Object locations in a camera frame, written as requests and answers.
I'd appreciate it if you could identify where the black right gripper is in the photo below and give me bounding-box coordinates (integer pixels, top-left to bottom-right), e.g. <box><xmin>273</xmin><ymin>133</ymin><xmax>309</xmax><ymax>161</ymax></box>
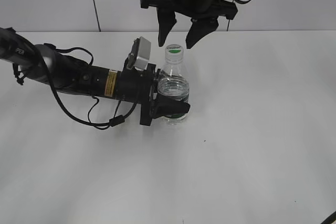
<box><xmin>140</xmin><ymin>0</ymin><xmax>238</xmax><ymax>49</ymax></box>

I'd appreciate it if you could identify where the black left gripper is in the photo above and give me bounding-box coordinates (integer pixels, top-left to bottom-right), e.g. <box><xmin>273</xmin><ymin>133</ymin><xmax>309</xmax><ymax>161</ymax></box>
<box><xmin>115</xmin><ymin>63</ymin><xmax>191</xmax><ymax>126</ymax></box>

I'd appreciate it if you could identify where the clear Cestbon water bottle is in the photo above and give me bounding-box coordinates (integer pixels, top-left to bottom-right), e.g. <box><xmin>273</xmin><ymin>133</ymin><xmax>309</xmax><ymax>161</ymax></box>
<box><xmin>157</xmin><ymin>58</ymin><xmax>190</xmax><ymax>126</ymax></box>

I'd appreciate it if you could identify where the white green bottle cap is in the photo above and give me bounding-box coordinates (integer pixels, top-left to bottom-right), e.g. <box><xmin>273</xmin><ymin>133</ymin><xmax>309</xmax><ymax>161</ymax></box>
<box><xmin>165</xmin><ymin>44</ymin><xmax>184</xmax><ymax>64</ymax></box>

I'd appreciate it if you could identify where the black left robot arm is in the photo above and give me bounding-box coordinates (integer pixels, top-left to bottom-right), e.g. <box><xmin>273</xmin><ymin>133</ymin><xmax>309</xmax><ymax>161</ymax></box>
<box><xmin>1</xmin><ymin>27</ymin><xmax>190</xmax><ymax>130</ymax></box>

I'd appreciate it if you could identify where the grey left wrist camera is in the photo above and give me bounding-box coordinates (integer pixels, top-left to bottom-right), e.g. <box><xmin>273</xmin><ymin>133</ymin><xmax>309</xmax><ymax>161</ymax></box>
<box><xmin>127</xmin><ymin>36</ymin><xmax>151</xmax><ymax>70</ymax></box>

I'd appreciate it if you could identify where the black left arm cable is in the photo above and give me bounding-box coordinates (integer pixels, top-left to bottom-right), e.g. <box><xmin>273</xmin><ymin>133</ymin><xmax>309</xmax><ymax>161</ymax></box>
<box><xmin>12</xmin><ymin>29</ymin><xmax>139</xmax><ymax>131</ymax></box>

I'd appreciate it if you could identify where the black cable bottom right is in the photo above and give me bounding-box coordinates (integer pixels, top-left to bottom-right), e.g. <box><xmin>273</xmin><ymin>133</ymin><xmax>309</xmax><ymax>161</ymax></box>
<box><xmin>321</xmin><ymin>209</ymin><xmax>336</xmax><ymax>224</ymax></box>

